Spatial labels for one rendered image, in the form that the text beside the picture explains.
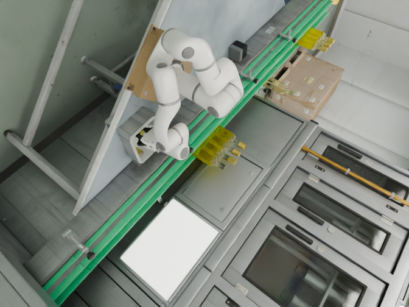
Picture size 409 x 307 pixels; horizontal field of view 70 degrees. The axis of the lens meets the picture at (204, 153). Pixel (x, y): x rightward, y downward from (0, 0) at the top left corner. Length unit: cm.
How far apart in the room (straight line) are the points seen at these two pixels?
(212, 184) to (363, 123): 500
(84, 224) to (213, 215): 63
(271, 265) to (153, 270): 58
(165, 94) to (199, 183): 75
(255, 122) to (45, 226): 138
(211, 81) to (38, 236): 124
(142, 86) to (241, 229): 86
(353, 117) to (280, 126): 450
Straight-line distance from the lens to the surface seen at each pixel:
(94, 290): 163
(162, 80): 102
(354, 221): 178
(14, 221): 194
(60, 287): 148
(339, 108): 646
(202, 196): 163
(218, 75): 111
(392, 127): 657
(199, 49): 101
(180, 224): 158
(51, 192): 191
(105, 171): 148
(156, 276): 153
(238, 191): 165
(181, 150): 120
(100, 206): 151
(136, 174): 153
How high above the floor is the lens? 158
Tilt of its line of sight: 21 degrees down
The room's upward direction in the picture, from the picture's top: 122 degrees clockwise
